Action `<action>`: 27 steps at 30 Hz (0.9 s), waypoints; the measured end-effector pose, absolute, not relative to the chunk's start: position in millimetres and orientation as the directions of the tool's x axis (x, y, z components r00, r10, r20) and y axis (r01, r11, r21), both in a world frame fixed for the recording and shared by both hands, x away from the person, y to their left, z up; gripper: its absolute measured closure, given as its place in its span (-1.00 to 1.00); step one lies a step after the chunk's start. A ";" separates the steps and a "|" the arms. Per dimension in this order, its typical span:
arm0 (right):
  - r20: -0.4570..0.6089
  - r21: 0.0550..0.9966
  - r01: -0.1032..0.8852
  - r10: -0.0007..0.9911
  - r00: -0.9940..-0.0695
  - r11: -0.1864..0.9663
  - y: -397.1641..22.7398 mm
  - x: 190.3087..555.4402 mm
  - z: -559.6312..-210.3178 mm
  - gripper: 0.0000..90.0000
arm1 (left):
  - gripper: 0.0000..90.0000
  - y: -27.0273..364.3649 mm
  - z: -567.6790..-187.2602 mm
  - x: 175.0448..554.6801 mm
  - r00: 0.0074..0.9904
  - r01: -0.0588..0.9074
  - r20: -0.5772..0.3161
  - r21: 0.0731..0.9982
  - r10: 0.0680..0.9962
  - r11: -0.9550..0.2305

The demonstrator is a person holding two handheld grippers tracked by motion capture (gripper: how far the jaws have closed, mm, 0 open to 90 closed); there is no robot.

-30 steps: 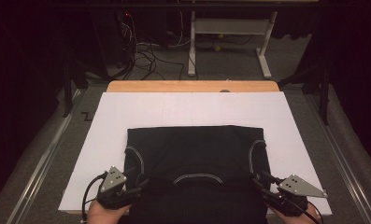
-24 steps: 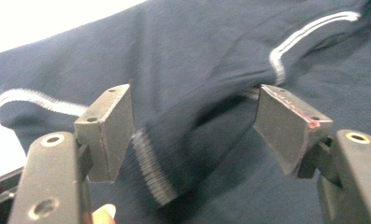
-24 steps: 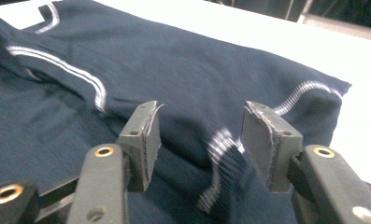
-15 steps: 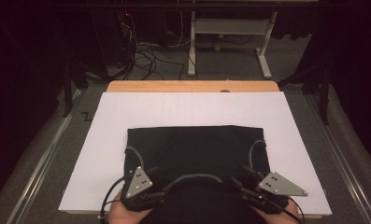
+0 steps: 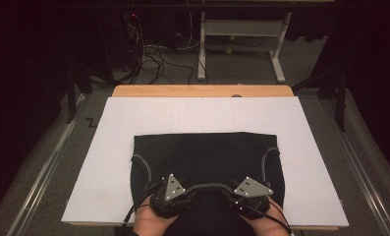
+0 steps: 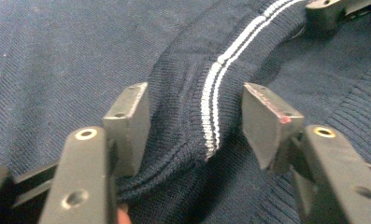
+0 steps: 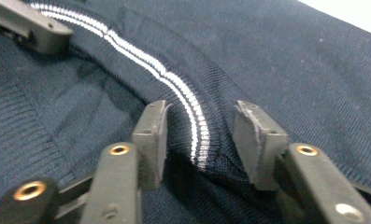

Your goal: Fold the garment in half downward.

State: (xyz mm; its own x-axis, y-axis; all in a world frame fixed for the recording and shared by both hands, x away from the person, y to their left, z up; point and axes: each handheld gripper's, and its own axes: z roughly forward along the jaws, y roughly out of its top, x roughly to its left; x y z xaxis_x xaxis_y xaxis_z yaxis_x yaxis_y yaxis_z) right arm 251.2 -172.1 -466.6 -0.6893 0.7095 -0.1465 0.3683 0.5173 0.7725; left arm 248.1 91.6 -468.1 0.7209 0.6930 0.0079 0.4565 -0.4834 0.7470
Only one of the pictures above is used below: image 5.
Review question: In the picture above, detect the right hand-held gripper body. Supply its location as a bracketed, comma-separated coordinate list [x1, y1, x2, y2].
[228, 175, 275, 221]

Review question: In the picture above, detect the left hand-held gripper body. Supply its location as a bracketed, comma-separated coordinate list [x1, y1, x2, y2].
[148, 173, 196, 219]

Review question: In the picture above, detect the black knitted sleeveless vest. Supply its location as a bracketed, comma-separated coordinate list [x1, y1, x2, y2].
[129, 131, 286, 236]

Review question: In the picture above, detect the person's left hand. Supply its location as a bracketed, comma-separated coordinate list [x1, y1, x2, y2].
[132, 196, 181, 236]

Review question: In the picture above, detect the person's right hand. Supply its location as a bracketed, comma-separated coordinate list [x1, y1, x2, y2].
[240, 198, 293, 236]

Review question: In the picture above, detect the white table board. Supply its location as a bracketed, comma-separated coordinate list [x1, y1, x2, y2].
[61, 96, 350, 228]

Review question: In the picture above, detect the black stand leg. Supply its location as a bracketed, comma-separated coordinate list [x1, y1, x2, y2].
[65, 62, 120, 125]
[292, 65, 348, 133]

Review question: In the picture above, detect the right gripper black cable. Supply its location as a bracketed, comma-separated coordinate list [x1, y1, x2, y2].
[236, 198, 296, 236]

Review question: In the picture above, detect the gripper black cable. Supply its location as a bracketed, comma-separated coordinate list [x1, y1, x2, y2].
[121, 180, 166, 232]
[236, 198, 296, 236]

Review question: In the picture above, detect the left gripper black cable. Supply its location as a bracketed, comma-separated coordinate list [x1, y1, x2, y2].
[121, 180, 166, 232]

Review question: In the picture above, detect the metal floor rail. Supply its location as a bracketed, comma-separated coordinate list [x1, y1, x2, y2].
[318, 97, 390, 236]
[6, 92, 87, 236]

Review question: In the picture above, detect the tangle of floor cables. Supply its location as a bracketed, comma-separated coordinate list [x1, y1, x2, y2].
[125, 12, 196, 86]

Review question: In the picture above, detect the white metal stand frame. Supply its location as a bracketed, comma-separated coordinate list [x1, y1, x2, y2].
[196, 11, 294, 85]

